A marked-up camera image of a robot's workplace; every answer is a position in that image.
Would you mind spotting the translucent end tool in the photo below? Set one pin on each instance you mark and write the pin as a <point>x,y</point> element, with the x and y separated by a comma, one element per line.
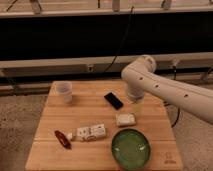
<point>137,108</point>

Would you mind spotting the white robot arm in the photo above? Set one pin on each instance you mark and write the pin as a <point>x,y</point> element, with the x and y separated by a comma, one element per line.
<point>140,77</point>

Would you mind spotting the white small box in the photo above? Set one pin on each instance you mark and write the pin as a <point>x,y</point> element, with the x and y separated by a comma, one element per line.
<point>125,120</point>

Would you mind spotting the black smartphone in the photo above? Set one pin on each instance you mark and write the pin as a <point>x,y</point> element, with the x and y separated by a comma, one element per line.
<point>113,100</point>

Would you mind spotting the green ceramic plate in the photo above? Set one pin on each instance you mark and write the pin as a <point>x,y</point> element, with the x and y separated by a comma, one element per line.
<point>130,149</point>

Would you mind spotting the wooden cutting board table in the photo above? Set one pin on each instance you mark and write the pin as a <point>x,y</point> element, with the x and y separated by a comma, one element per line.
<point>87,108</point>

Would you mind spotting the small white cap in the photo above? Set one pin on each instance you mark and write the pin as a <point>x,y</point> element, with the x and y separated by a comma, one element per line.
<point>70,136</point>

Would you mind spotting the red brown small object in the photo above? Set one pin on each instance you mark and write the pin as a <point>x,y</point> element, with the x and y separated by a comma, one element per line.
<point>62,139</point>

